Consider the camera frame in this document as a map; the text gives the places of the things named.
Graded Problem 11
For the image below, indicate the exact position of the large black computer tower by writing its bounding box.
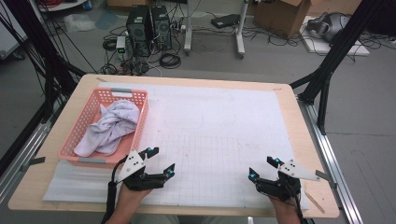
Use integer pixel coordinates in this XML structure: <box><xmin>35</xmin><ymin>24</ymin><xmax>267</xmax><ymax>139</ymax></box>
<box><xmin>125</xmin><ymin>4</ymin><xmax>153</xmax><ymax>58</ymax></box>

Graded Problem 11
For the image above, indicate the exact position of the pink plastic basket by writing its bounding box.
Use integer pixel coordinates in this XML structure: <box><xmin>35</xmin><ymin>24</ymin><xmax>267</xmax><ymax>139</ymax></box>
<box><xmin>57</xmin><ymin>87</ymin><xmax>149</xmax><ymax>169</ymax></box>

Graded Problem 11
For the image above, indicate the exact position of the person's right hand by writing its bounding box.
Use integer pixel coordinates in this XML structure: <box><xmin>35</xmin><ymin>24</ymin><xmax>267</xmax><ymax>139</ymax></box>
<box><xmin>269</xmin><ymin>195</ymin><xmax>302</xmax><ymax>224</ymax></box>

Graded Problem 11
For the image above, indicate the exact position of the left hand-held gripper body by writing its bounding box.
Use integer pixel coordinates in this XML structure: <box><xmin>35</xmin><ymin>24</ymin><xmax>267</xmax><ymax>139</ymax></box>
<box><xmin>115</xmin><ymin>149</ymin><xmax>166</xmax><ymax>191</ymax></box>

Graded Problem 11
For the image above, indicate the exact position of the person's left hand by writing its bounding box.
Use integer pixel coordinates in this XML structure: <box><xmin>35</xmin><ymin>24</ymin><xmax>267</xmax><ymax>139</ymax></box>
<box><xmin>115</xmin><ymin>182</ymin><xmax>153</xmax><ymax>218</ymax></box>

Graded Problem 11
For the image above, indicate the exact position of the grey metal bracket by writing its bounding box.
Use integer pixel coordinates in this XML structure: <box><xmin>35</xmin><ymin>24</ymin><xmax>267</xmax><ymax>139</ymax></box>
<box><xmin>20</xmin><ymin>156</ymin><xmax>47</xmax><ymax>173</ymax></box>
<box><xmin>315</xmin><ymin>169</ymin><xmax>338</xmax><ymax>189</ymax></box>

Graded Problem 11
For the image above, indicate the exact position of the black flat device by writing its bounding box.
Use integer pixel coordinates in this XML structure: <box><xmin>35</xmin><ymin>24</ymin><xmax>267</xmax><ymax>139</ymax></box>
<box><xmin>210</xmin><ymin>13</ymin><xmax>242</xmax><ymax>30</ymax></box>

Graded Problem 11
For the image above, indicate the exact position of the small white power device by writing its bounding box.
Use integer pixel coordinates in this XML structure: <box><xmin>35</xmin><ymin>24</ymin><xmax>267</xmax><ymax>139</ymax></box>
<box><xmin>115</xmin><ymin>35</ymin><xmax>127</xmax><ymax>60</ymax></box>

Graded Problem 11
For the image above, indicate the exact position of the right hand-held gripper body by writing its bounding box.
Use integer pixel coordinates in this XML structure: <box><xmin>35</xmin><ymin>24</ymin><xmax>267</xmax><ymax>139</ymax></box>
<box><xmin>255</xmin><ymin>159</ymin><xmax>321</xmax><ymax>202</ymax></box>

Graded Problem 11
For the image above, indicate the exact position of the lilac printed towel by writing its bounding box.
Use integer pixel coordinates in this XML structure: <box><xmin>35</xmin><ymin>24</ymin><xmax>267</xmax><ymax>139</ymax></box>
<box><xmin>73</xmin><ymin>99</ymin><xmax>141</xmax><ymax>158</ymax></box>

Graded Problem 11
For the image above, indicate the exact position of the grey rounded device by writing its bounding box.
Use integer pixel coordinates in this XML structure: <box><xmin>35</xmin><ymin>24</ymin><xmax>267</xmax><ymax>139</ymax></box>
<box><xmin>306</xmin><ymin>11</ymin><xmax>350</xmax><ymax>43</ymax></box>

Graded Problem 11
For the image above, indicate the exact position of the coiled black cable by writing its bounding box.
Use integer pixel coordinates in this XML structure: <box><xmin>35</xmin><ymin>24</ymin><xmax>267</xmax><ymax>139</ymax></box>
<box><xmin>159</xmin><ymin>52</ymin><xmax>182</xmax><ymax>70</ymax></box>

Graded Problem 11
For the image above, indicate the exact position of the white foam board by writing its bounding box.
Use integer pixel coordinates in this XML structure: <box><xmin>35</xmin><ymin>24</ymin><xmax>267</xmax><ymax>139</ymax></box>
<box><xmin>299</xmin><ymin>15</ymin><xmax>372</xmax><ymax>57</ymax></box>

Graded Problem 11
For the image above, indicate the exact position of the slim black computer tower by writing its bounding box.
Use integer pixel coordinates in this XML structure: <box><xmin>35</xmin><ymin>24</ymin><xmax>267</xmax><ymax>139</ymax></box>
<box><xmin>150</xmin><ymin>5</ymin><xmax>173</xmax><ymax>51</ymax></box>

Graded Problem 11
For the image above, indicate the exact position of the aluminium rail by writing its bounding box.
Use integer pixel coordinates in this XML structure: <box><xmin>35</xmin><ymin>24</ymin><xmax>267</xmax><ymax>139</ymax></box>
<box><xmin>0</xmin><ymin>119</ymin><xmax>52</xmax><ymax>203</ymax></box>
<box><xmin>297</xmin><ymin>96</ymin><xmax>363</xmax><ymax>224</ymax></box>

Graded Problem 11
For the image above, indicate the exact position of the white metal stand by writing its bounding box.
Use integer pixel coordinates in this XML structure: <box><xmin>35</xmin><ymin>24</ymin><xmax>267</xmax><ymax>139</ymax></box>
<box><xmin>183</xmin><ymin>0</ymin><xmax>250</xmax><ymax>60</ymax></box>

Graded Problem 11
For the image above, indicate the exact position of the black metal frame post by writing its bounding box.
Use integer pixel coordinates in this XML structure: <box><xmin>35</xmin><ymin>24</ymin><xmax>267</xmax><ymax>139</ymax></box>
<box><xmin>0</xmin><ymin>0</ymin><xmax>87</xmax><ymax>123</ymax></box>
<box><xmin>289</xmin><ymin>0</ymin><xmax>387</xmax><ymax>135</ymax></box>

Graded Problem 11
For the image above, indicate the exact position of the clear plastic bag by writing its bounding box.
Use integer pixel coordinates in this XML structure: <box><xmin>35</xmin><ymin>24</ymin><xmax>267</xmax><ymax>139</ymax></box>
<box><xmin>64</xmin><ymin>12</ymin><xmax>97</xmax><ymax>34</ymax></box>

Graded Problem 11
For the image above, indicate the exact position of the thin wooden stick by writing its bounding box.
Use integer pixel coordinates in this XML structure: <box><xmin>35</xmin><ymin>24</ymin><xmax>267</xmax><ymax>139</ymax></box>
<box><xmin>303</xmin><ymin>189</ymin><xmax>326</xmax><ymax>215</ymax></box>

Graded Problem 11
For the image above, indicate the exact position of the brown cardboard box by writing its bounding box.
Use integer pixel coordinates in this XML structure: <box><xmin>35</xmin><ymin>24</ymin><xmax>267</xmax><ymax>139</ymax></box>
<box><xmin>253</xmin><ymin>0</ymin><xmax>312</xmax><ymax>39</ymax></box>

